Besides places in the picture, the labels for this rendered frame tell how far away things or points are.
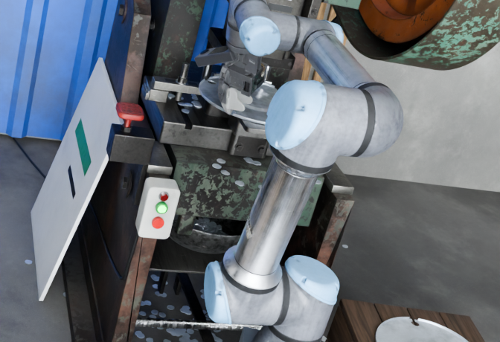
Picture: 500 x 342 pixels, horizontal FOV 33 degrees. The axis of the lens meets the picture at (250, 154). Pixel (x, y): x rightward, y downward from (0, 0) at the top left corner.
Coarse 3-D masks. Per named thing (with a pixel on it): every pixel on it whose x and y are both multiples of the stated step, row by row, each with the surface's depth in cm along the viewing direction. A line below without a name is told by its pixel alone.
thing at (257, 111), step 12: (204, 84) 216; (216, 84) 218; (264, 84) 228; (204, 96) 207; (216, 96) 210; (252, 96) 215; (264, 96) 218; (252, 108) 209; (264, 108) 210; (252, 120) 201; (264, 120) 204
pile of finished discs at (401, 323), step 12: (384, 324) 218; (396, 324) 219; (408, 324) 221; (420, 324) 222; (432, 324) 224; (384, 336) 213; (396, 336) 214; (408, 336) 216; (420, 336) 217; (432, 336) 218; (444, 336) 220; (456, 336) 221
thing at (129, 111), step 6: (120, 102) 197; (120, 108) 194; (126, 108) 195; (132, 108) 195; (138, 108) 197; (120, 114) 192; (126, 114) 192; (132, 114) 192; (138, 114) 193; (126, 120) 196; (138, 120) 193; (126, 126) 196
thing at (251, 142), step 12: (228, 120) 216; (240, 120) 202; (240, 132) 211; (252, 132) 198; (264, 132) 199; (228, 144) 215; (240, 144) 213; (252, 144) 214; (264, 144) 215; (252, 156) 216; (264, 156) 217
